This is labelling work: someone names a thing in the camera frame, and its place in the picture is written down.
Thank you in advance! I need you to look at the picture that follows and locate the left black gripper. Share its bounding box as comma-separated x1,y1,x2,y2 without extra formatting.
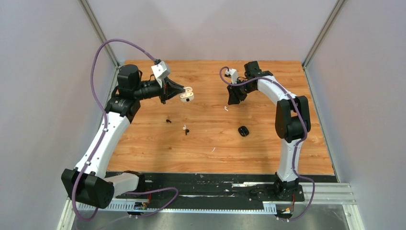
133,76,184,104

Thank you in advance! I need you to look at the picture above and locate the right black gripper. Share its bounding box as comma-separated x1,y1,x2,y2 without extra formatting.
227,79,256,105

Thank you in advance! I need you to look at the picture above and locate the white earbud charging case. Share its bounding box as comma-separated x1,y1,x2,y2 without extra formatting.
180,87,194,103

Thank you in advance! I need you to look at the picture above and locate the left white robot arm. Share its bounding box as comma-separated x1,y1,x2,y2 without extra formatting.
61,62,194,208

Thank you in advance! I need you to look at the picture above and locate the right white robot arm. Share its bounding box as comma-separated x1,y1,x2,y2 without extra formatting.
219,61,311,200

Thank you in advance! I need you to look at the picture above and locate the black earbud charging case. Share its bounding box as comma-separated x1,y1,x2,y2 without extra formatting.
238,126,249,137

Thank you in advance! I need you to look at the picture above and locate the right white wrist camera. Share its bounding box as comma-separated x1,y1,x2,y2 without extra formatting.
224,68,238,84

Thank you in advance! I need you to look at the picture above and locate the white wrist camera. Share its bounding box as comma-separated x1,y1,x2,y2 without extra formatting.
151,61,170,88
224,68,238,84

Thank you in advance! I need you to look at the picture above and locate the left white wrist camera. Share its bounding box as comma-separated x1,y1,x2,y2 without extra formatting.
151,61,170,88

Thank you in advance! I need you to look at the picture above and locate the right aluminium frame post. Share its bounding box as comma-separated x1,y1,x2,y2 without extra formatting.
302,0,347,70

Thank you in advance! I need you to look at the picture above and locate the aluminium frame post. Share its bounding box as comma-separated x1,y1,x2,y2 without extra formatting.
302,0,347,70
78,0,120,69

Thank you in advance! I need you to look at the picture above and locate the left aluminium frame post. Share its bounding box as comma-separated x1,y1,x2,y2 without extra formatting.
78,0,120,69

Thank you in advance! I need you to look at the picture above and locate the white slotted cable duct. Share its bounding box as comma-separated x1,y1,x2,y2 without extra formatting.
77,202,277,215

